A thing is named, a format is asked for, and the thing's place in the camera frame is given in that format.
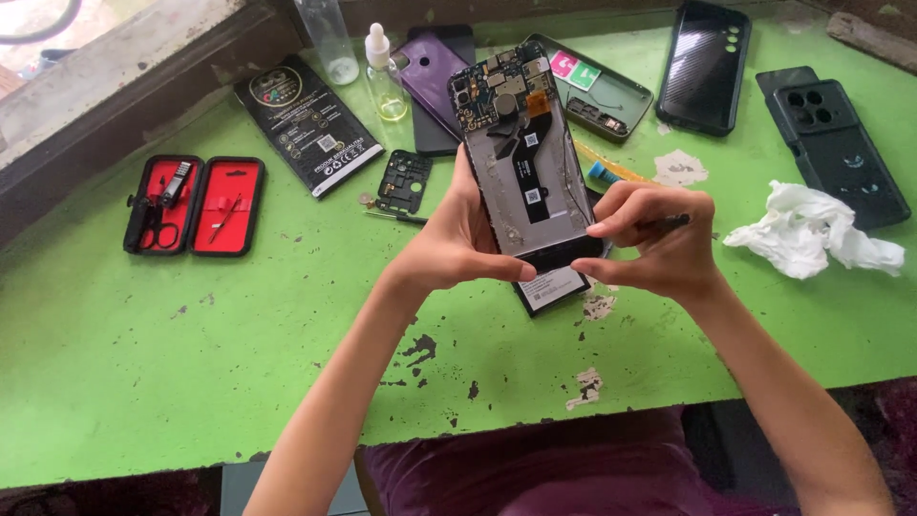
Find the person's right hand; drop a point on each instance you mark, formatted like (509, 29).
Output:
(666, 261)

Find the thin metal tweezers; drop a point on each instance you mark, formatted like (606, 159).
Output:
(226, 215)

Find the red lined black tool case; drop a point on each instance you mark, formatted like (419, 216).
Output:
(222, 208)

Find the black rugged phone case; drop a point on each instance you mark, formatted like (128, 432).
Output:
(834, 147)

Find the yellow glue tube blue cap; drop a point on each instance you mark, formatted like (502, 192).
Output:
(609, 170)

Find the pink sticker tab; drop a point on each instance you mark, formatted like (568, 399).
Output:
(562, 64)

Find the purple phone back cover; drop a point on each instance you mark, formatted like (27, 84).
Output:
(430, 79)

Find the green sticker tab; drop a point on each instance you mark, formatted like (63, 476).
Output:
(585, 75)

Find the crumpled white tissue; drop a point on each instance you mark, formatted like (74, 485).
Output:
(802, 229)

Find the person's purple clothing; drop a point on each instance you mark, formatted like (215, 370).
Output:
(544, 466)

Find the weathered wood piece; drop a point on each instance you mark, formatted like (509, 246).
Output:
(874, 39)

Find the black carbon pattern phone case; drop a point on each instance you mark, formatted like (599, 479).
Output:
(702, 68)

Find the black plastic camera frame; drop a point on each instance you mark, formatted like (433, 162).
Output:
(405, 183)

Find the black precision screwdriver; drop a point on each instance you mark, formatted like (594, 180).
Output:
(394, 216)

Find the clear dropper bottle white cap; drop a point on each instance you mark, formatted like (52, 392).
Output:
(385, 82)

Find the small black phone board part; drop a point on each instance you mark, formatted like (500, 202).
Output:
(598, 118)

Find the black nail clipper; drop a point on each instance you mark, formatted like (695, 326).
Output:
(175, 183)

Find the worn wooden window frame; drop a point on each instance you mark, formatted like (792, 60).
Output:
(107, 93)

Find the black phone battery white label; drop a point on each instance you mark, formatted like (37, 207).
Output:
(551, 287)

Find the smartphone with exposed board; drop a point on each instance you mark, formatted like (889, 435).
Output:
(512, 165)

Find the grey green phone back cover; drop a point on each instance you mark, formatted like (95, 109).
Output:
(609, 89)

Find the clear plastic spray bottle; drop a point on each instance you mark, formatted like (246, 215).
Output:
(331, 39)

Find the small black scissors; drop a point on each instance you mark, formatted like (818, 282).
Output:
(152, 226)

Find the person's left hand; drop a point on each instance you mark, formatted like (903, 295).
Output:
(444, 247)

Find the black screen protector package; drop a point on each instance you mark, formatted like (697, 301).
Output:
(308, 125)

